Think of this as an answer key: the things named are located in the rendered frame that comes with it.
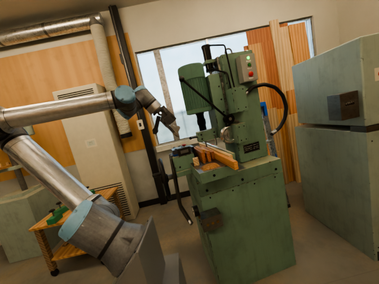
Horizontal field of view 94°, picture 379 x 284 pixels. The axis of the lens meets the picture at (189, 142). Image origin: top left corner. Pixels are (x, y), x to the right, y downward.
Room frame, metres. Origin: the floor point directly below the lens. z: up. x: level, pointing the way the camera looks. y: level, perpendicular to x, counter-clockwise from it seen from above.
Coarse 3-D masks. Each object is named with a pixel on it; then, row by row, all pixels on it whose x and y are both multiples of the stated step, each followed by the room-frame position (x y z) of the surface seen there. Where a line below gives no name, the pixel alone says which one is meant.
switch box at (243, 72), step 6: (246, 54) 1.13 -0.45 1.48; (252, 54) 1.14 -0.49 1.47; (240, 60) 1.13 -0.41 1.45; (252, 60) 1.14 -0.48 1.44; (240, 66) 1.14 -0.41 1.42; (246, 66) 1.13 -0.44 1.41; (252, 66) 1.13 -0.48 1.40; (240, 72) 1.15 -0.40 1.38; (246, 72) 1.13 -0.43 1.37; (240, 78) 1.16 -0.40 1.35; (246, 78) 1.13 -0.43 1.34; (252, 78) 1.13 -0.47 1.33
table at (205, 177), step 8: (216, 160) 1.04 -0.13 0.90; (192, 168) 1.03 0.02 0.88; (200, 168) 0.94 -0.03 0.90; (216, 168) 0.89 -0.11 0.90; (224, 168) 0.89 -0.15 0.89; (232, 168) 0.90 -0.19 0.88; (200, 176) 0.87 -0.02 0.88; (208, 176) 0.87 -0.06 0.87; (216, 176) 0.88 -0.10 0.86; (224, 176) 0.89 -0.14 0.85
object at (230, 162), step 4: (208, 148) 1.23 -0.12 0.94; (216, 152) 1.07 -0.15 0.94; (216, 156) 1.04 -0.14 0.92; (220, 156) 0.97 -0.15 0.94; (224, 156) 0.94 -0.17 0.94; (220, 160) 0.98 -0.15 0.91; (224, 160) 0.91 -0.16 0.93; (228, 160) 0.86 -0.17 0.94; (232, 160) 0.84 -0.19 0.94; (228, 164) 0.87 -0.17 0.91; (232, 164) 0.82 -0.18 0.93; (236, 164) 0.81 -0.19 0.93; (236, 168) 0.81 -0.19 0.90
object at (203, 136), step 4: (212, 128) 1.23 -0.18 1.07; (216, 128) 1.22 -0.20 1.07; (196, 132) 1.24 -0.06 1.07; (200, 132) 1.20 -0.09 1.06; (204, 132) 1.21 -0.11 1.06; (208, 132) 1.21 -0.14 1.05; (212, 132) 1.22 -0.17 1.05; (216, 132) 1.22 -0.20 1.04; (200, 136) 1.20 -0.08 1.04; (204, 136) 1.21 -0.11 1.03; (208, 136) 1.21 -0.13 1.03; (212, 136) 1.22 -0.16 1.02; (216, 136) 1.22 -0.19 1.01; (200, 140) 1.20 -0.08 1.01; (204, 140) 1.20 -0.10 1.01
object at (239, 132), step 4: (232, 124) 1.14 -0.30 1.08; (236, 124) 1.09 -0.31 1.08; (240, 124) 1.08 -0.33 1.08; (244, 124) 1.08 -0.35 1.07; (232, 128) 1.12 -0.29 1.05; (236, 128) 1.07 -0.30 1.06; (240, 128) 1.07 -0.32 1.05; (244, 128) 1.08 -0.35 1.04; (232, 132) 1.13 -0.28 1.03; (236, 132) 1.08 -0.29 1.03; (240, 132) 1.07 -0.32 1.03; (244, 132) 1.08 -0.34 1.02; (236, 136) 1.09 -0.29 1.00; (240, 136) 1.07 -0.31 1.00; (244, 136) 1.08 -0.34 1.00; (236, 140) 1.10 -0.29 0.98; (240, 140) 1.07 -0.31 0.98; (244, 140) 1.08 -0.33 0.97; (248, 140) 1.08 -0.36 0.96
